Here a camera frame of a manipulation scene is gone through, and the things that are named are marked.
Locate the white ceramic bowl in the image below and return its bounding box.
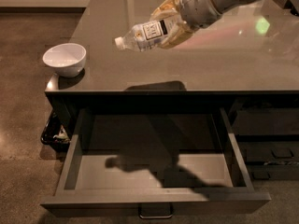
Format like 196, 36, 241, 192
43, 43, 87, 77

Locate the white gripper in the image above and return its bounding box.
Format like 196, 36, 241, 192
149, 0, 222, 49

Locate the metal drawer handle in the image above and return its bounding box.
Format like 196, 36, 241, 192
138, 203, 174, 219

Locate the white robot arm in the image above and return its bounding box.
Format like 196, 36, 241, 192
150, 0, 299, 49

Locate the open grey top drawer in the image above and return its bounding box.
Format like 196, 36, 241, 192
41, 109, 270, 217

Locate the clear blue plastic bottle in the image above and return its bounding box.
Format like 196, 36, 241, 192
115, 16, 178, 51

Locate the dark grey counter cabinet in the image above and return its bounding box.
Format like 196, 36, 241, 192
47, 0, 299, 180

